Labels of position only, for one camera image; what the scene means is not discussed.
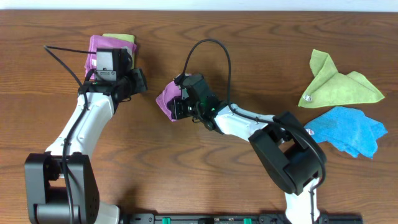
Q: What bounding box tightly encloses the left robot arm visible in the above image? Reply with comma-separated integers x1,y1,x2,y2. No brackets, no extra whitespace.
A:
24,47,147,223

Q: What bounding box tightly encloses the folded purple cloth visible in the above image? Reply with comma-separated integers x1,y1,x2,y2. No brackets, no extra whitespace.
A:
84,34,137,80

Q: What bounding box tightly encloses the blue microfiber cloth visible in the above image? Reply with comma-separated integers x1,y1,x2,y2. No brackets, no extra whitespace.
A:
305,106,387,159

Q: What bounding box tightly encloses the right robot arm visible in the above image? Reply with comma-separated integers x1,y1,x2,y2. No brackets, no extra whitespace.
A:
158,74,326,223

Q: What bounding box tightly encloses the purple microfiber cloth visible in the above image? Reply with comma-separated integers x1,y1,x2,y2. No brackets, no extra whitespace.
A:
156,81,189,122

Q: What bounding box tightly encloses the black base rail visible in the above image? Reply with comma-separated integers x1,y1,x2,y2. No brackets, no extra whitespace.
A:
119,213,364,224

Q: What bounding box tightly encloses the folded green cloth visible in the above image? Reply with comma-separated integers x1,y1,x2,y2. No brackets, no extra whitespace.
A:
103,34,137,68

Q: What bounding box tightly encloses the green microfiber cloth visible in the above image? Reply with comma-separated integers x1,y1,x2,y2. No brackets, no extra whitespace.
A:
298,49,384,109

